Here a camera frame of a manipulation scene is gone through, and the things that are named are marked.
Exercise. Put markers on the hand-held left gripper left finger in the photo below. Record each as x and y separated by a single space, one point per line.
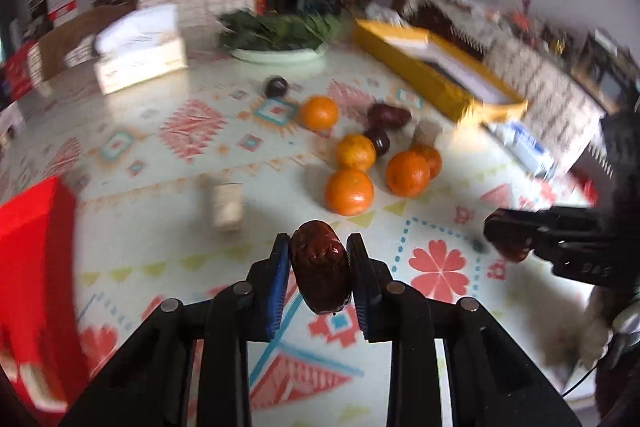
277 287

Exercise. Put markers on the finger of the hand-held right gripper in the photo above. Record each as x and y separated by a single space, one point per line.
515 224

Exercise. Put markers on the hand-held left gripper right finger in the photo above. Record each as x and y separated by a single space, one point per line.
361 292

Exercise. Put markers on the dark red date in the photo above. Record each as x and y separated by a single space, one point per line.
387 114
515 251

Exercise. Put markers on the wrinkled red date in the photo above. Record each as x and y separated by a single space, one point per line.
320 269

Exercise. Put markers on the orange tangerine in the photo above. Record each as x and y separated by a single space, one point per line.
432 157
355 152
318 113
407 174
349 192

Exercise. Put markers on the small dark date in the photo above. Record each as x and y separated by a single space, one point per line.
378 140

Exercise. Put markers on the white and blue tube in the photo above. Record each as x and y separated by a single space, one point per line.
525 147

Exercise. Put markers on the sofa with white patterned cover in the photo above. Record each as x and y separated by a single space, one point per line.
540 72

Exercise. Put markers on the yellow cardboard box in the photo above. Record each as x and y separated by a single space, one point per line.
440 67

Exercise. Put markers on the dark date far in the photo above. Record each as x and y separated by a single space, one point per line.
276 87

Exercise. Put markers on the plate of green leaves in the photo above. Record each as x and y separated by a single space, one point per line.
280 34

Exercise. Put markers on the white tissue box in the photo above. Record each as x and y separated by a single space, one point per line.
140 52

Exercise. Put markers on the red gift box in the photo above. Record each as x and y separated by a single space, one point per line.
17 72

